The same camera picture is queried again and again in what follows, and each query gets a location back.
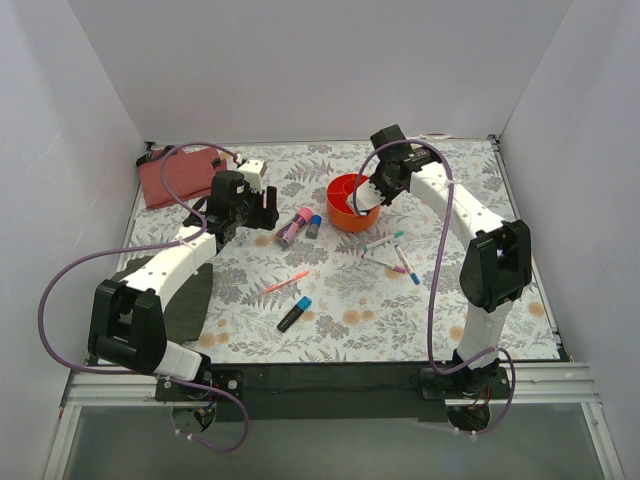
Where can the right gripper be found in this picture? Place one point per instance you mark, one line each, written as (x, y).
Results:
(379, 185)

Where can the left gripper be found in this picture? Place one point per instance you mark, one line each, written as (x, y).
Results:
(269, 208)

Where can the blue black highlighter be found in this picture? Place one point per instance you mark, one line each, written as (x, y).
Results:
(294, 314)

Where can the pink capped white marker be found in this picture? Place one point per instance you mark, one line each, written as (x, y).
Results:
(387, 265)

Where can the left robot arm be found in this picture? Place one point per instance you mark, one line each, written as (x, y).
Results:
(127, 324)

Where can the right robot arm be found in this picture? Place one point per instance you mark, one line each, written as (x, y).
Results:
(497, 265)

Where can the pink capped pen tube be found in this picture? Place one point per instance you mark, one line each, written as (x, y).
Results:
(287, 234)

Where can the blue grey glue stick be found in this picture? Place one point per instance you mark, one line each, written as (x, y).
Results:
(313, 227)

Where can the orange pen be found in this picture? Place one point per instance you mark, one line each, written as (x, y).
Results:
(286, 282)

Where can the teal capped white marker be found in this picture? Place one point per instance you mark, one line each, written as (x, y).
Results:
(386, 239)

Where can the red folded cloth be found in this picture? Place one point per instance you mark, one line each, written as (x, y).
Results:
(188, 173)

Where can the blue capped white marker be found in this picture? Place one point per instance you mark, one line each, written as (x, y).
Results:
(406, 264)

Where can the dark green cloth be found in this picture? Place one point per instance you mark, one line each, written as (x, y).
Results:
(185, 296)

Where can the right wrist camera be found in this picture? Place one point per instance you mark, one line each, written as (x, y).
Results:
(362, 194)

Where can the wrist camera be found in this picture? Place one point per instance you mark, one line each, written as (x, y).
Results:
(253, 171)
(362, 194)

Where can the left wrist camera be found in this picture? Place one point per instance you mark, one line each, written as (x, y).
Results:
(253, 171)

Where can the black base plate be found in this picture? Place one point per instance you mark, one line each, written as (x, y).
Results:
(378, 390)

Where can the aluminium frame rail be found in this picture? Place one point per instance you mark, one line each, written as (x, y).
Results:
(338, 421)

